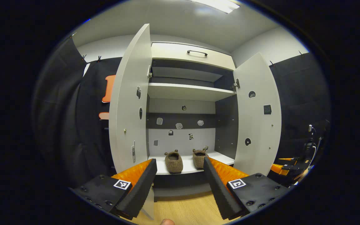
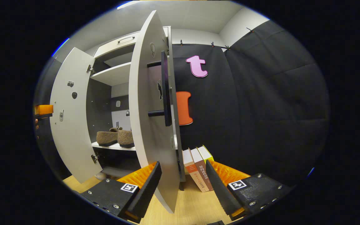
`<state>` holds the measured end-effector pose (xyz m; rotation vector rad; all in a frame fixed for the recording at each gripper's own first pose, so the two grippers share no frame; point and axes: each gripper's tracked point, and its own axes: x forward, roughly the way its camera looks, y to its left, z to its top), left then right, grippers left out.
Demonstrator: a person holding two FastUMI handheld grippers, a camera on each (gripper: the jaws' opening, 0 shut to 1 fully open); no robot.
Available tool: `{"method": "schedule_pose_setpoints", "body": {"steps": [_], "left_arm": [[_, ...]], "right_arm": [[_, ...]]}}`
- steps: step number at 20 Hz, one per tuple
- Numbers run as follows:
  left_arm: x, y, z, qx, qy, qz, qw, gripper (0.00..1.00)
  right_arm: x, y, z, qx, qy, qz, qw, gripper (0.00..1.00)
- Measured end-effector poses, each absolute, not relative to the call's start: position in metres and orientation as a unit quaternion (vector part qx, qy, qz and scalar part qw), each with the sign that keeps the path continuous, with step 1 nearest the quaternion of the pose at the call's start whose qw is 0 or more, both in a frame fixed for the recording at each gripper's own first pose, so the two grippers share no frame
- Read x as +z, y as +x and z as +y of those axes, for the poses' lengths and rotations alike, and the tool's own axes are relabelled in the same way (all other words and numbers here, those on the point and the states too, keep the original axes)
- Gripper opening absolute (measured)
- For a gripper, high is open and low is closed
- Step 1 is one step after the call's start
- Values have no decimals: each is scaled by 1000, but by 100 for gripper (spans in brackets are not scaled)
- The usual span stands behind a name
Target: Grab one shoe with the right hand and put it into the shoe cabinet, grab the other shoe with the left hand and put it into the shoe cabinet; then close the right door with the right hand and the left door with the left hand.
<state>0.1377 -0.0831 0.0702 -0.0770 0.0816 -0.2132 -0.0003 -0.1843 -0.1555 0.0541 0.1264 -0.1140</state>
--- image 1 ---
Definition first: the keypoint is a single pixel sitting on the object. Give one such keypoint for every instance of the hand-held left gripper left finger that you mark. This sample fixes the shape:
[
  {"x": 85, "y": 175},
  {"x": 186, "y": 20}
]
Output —
[{"x": 142, "y": 187}]

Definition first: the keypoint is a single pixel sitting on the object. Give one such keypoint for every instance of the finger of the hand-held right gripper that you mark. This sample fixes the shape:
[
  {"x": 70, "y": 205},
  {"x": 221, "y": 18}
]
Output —
[
  {"x": 279, "y": 169},
  {"x": 294, "y": 161}
]

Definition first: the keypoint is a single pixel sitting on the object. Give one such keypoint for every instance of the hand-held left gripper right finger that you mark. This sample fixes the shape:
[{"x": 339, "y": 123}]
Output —
[{"x": 220, "y": 193}]

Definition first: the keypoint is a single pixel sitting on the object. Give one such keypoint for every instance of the brown fuzzy shoe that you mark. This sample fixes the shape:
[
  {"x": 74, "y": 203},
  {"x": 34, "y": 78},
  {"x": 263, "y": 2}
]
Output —
[
  {"x": 198, "y": 161},
  {"x": 173, "y": 167}
]

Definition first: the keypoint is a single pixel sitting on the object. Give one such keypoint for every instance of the white shoe cabinet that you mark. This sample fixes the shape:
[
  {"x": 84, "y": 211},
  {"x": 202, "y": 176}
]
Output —
[{"x": 206, "y": 137}]

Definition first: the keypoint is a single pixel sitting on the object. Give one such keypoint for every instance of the white cabinet bottom board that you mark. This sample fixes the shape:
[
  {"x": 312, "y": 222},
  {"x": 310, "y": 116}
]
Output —
[{"x": 187, "y": 166}]

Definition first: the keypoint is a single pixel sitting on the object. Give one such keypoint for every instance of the metal door hinge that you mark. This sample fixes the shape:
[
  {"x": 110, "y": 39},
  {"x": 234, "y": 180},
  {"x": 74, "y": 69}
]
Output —
[
  {"x": 237, "y": 85},
  {"x": 149, "y": 72}
]

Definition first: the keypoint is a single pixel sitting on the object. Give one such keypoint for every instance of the white cabinet shelf board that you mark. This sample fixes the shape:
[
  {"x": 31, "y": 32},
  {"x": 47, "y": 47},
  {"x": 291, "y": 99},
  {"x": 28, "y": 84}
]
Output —
[{"x": 186, "y": 92}]

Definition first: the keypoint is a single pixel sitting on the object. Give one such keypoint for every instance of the cream cabinet drawer front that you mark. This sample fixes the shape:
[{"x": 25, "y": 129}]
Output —
[{"x": 173, "y": 51}]

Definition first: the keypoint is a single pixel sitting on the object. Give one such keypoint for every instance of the black backdrop cloth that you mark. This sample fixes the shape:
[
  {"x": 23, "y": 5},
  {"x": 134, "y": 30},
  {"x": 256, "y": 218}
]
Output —
[
  {"x": 61, "y": 125},
  {"x": 302, "y": 93}
]

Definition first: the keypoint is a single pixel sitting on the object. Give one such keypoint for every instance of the ceiling light panel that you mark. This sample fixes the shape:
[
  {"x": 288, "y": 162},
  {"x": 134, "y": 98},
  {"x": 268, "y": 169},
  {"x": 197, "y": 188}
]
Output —
[{"x": 220, "y": 4}]

